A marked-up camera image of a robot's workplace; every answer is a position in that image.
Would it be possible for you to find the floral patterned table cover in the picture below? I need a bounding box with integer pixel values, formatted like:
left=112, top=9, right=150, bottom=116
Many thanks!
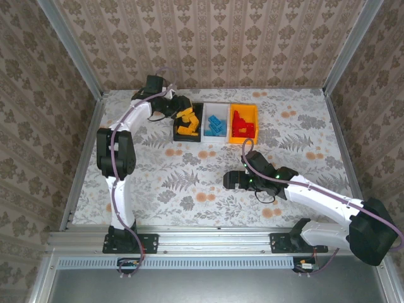
left=62, top=88, right=373, bottom=228

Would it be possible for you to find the black plastic bin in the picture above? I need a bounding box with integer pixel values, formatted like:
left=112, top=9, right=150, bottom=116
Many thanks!
left=172, top=102, right=205, bottom=143

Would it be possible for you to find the white plastic bin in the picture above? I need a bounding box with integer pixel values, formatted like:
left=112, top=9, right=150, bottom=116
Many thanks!
left=201, top=103, right=231, bottom=143

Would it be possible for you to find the yellow plastic bin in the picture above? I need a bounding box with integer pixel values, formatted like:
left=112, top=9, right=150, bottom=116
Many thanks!
left=227, top=104, right=259, bottom=145

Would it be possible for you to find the small connector circuit board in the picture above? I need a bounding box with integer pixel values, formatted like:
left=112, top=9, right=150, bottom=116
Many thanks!
left=117, top=257, right=143, bottom=274
left=292, top=257, right=319, bottom=274

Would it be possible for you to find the grey metal panel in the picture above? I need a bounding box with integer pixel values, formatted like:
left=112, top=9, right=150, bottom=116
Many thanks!
left=50, top=255, right=391, bottom=303

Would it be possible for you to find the wide aluminium base rail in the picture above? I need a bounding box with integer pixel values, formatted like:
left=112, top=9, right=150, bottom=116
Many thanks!
left=47, top=225, right=353, bottom=255

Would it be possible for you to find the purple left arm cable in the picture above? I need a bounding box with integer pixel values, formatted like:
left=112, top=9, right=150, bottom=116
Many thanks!
left=109, top=66, right=177, bottom=280

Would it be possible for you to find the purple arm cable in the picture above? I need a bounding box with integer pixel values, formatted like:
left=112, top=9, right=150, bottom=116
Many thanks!
left=109, top=66, right=177, bottom=280
left=241, top=138, right=404, bottom=278

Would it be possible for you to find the aluminium side rail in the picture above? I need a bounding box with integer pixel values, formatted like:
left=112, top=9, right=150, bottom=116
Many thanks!
left=59, top=93, right=110, bottom=231
left=324, top=90, right=375, bottom=230

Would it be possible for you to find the white slotted cable duct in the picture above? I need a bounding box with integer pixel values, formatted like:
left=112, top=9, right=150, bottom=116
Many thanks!
left=58, top=256, right=296, bottom=270

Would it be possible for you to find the aluminium frame post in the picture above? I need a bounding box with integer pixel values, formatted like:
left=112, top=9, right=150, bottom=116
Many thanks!
left=322, top=0, right=386, bottom=95
left=36, top=0, right=105, bottom=100

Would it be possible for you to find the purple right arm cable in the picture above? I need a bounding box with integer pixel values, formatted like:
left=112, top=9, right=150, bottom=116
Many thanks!
left=241, top=138, right=404, bottom=278

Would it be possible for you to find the aluminium frame bar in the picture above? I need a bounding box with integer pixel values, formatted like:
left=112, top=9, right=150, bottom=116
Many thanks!
left=27, top=252, right=59, bottom=303
left=374, top=261, right=403, bottom=303

